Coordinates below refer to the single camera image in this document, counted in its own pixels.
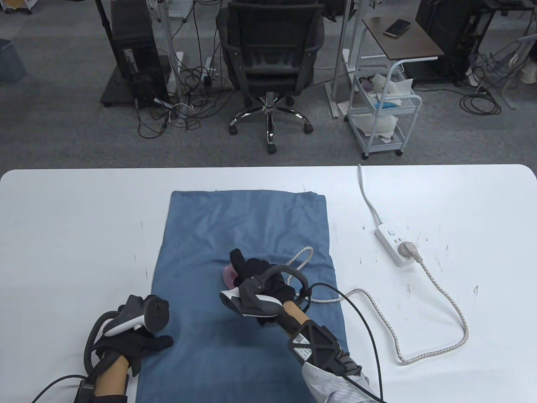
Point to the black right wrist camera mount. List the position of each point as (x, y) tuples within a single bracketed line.
[(319, 342)]

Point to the person's right forearm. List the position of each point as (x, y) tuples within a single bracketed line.
[(331, 386)]

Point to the white table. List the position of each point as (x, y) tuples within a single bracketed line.
[(63, 231)]

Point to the purple round object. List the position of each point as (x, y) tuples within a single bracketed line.
[(367, 85)]

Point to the blue pillowcase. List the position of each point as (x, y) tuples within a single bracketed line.
[(251, 222)]

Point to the white metal frame post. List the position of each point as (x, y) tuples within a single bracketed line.
[(173, 67), (337, 75)]

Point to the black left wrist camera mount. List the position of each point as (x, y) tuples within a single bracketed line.
[(85, 392)]

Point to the grey white hand controller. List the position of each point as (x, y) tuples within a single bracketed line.
[(155, 315), (256, 304)]

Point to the white rolling cart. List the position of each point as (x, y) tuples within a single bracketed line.
[(365, 145)]

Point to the brown side table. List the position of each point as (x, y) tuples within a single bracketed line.
[(411, 46)]

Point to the person's left forearm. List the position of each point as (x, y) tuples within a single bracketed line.
[(111, 380)]

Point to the grey white right hand controller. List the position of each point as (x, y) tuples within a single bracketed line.
[(256, 304)]

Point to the blue cloth item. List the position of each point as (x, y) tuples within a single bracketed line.
[(386, 105)]

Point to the grey white left hand controller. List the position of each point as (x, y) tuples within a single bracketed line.
[(155, 315)]

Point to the black floor stand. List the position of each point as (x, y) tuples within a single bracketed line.
[(115, 90)]

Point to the person's left hand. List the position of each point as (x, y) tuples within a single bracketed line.
[(134, 346)]

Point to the smartphone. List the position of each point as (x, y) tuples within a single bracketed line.
[(396, 28)]

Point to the black office chair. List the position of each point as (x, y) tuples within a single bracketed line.
[(272, 54)]

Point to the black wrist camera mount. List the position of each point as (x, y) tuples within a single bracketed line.
[(85, 392), (319, 342)]

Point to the pink electric iron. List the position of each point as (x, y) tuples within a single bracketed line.
[(230, 276)]

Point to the pile of white papers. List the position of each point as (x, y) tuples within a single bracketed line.
[(377, 124)]

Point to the crumpled white paper sheets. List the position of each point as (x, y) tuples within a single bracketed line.
[(394, 86)]

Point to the person's right hand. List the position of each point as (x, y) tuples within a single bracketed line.
[(256, 268)]

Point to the black computer tower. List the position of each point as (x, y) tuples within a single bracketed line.
[(134, 42), (440, 33)]

